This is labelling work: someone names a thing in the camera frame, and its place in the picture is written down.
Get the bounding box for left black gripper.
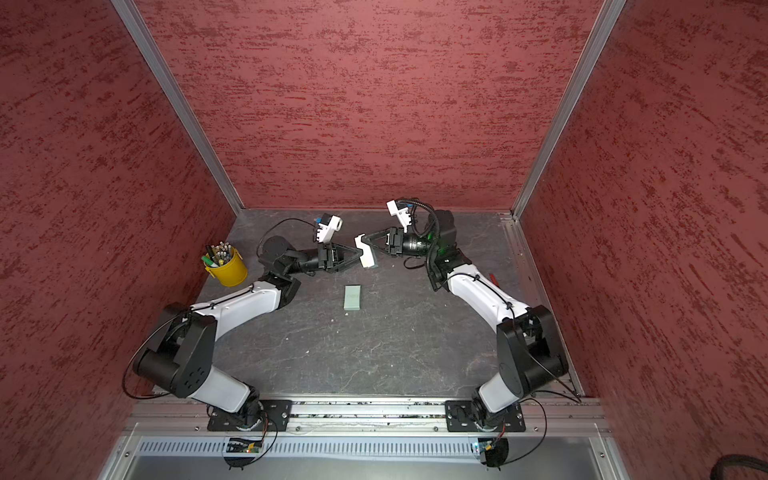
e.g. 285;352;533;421
285;241;366;274

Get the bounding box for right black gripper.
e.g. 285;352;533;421
364;226;440;257

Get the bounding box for pale green lift-off lid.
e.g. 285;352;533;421
355;234;378;269

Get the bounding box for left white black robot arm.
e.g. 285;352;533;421
126;236;364;431

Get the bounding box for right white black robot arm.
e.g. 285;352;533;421
355;201;569;432

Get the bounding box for pale green box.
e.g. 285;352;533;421
343;285;362;311

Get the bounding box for yellow pen cup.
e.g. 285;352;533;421
205;248;248;287

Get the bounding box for pens in cup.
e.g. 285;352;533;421
201;242;234;268

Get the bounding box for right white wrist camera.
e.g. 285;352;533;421
386;200;415;233

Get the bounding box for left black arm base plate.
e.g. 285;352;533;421
207;399;293;432

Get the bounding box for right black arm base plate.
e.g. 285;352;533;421
444;399;526;433

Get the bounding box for front aluminium rail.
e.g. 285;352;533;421
120;395;615;438

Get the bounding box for right aluminium corner post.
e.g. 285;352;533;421
511;0;626;222

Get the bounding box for aluminium corner post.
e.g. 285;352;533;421
111;0;245;216
511;0;626;222

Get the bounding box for left aluminium corner post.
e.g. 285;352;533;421
111;0;245;216

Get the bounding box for black cable bottom right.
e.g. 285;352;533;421
712;454;768;480

